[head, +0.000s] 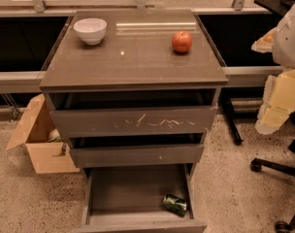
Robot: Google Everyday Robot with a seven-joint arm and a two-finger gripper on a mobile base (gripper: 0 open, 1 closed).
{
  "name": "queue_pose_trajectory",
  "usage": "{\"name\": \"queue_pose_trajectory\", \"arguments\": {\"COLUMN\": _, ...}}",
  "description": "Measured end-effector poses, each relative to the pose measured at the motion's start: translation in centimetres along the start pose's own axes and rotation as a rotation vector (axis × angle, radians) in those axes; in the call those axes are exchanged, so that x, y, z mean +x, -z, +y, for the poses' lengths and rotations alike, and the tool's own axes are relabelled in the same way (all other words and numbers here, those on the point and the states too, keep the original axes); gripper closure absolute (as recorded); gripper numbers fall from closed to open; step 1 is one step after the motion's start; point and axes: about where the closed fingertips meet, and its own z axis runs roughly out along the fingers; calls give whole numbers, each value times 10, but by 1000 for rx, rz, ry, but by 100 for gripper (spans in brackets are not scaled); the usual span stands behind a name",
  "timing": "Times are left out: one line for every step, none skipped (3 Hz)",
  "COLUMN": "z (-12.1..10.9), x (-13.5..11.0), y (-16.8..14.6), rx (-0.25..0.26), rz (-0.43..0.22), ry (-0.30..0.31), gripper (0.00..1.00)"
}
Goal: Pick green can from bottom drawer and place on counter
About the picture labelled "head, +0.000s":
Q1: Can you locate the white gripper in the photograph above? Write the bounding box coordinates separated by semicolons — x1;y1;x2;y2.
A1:
251;3;295;135

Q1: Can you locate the green soda can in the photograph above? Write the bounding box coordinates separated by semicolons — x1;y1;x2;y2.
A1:
163;194;187;216

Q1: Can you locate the top grey drawer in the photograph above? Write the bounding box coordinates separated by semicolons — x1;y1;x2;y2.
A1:
46;88;218;138

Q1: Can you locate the grey drawer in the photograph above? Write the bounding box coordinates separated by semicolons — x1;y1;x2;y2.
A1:
46;88;218;138
72;164;207;233
70;133;203;168

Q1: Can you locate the grey drawer cabinet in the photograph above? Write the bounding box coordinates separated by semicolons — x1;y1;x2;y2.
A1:
39;9;229;180

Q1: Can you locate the middle grey drawer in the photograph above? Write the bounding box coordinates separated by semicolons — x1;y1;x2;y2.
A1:
70;133;203;168

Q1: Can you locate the bottom grey drawer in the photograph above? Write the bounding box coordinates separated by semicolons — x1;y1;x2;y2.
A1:
72;164;207;233

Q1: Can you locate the black side desk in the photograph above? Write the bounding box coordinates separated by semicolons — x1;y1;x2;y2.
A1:
218;0;295;147

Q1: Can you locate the red apple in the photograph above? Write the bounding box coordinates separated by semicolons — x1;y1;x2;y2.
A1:
172;31;192;53

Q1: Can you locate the black office chair base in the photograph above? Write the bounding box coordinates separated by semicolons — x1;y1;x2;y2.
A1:
249;107;295;233

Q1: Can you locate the white ceramic bowl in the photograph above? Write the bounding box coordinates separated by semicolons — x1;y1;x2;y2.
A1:
73;18;107;45

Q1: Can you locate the white round object in box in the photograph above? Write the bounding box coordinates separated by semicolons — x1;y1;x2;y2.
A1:
48;129;62;143

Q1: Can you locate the open cardboard box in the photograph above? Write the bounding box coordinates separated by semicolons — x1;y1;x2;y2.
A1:
7;94;80;174

